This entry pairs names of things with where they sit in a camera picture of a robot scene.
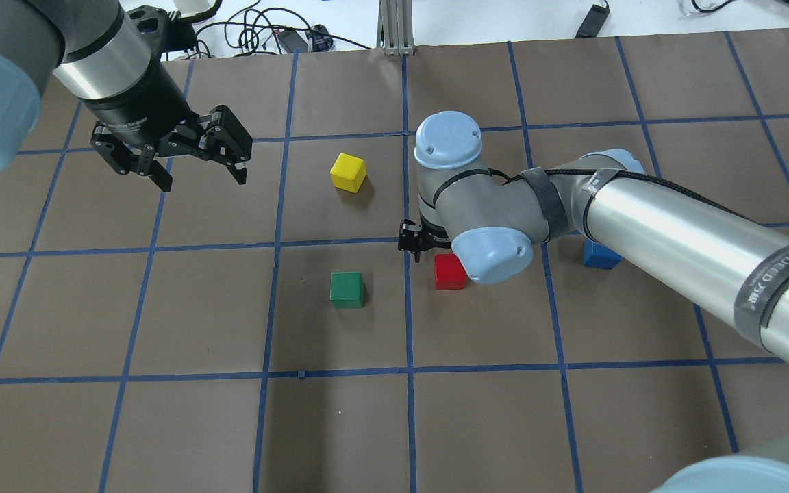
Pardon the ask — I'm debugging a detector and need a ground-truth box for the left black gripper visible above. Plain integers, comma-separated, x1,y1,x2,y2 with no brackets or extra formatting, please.
90,104,253,192

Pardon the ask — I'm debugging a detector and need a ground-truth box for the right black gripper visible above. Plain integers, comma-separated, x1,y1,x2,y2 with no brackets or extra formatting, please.
397,218,451,264

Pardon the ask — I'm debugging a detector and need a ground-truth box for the red block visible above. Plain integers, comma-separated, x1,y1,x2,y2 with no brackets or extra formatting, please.
434,253,468,291

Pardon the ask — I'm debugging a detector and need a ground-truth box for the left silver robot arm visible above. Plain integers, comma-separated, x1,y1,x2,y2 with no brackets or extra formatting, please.
0,1,253,192

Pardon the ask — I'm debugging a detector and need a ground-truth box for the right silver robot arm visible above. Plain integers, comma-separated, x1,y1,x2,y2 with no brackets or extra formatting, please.
397,110,789,365

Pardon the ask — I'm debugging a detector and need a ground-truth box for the green block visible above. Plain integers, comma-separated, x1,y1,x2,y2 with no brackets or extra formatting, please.
329,271,364,309

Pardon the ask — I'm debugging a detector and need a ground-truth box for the yellow block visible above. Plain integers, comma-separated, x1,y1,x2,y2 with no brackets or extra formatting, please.
329,153,367,194

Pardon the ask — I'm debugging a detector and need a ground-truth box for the blue block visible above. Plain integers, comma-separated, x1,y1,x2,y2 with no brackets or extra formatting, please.
583,238,623,270

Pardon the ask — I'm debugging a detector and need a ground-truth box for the black power adapter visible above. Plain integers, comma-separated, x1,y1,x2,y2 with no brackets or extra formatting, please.
574,2,610,38

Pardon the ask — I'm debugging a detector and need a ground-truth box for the aluminium frame post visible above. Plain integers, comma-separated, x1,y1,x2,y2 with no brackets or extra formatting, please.
377,0,416,56

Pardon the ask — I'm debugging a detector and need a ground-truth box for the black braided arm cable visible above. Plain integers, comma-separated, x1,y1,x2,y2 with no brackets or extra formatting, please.
487,168,751,221

